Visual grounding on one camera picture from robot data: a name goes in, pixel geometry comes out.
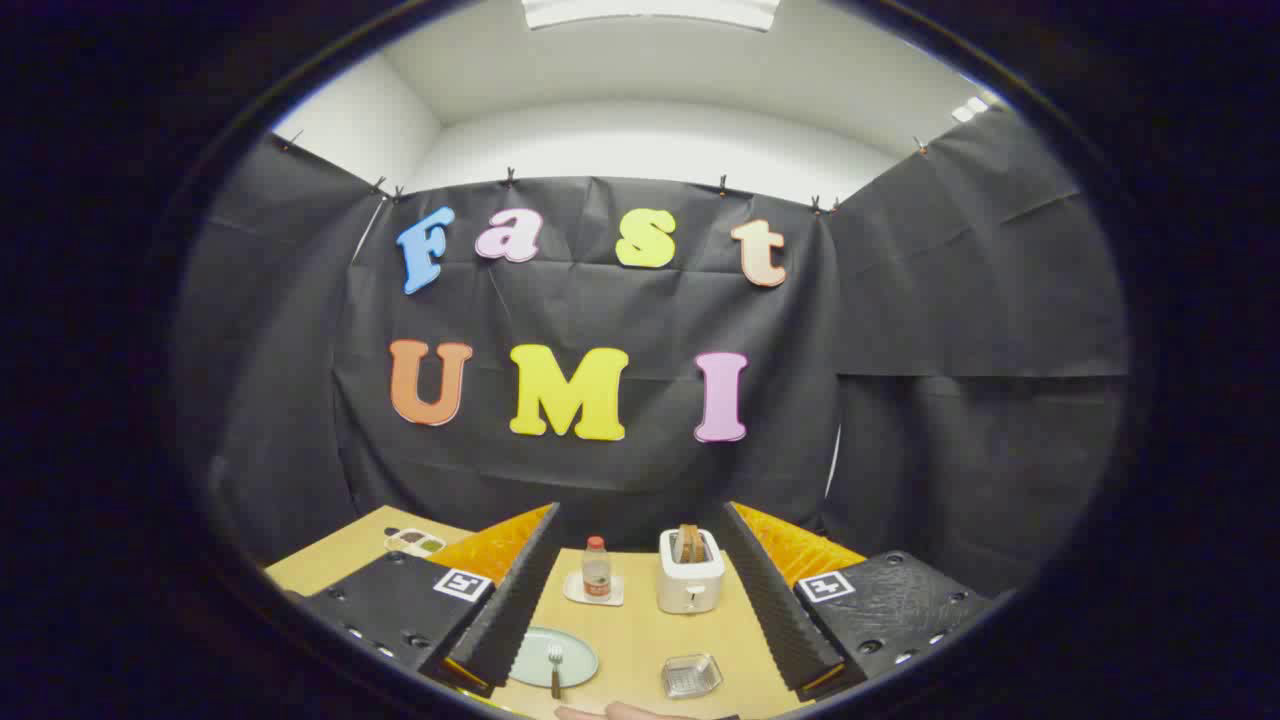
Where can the clear water bottle red cap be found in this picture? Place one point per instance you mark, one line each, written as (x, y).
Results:
(597, 575)

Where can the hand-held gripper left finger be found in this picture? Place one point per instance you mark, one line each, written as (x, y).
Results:
(515, 610)

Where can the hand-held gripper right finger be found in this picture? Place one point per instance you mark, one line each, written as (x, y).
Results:
(775, 610)

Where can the pale green round plate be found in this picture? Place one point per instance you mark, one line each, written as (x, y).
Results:
(578, 650)

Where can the white divided sauce dish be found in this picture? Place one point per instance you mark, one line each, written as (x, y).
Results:
(415, 543)

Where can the black backdrop cloth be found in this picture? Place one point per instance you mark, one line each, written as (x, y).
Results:
(620, 300)

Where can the small ceiling light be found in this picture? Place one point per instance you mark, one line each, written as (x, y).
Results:
(968, 110)

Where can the white toaster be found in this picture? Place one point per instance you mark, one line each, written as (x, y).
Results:
(690, 588)

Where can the white square coaster tray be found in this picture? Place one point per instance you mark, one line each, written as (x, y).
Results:
(573, 591)

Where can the row of cloth clips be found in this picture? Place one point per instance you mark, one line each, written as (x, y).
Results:
(510, 178)

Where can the long ceiling light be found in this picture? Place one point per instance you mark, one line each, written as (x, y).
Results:
(650, 12)

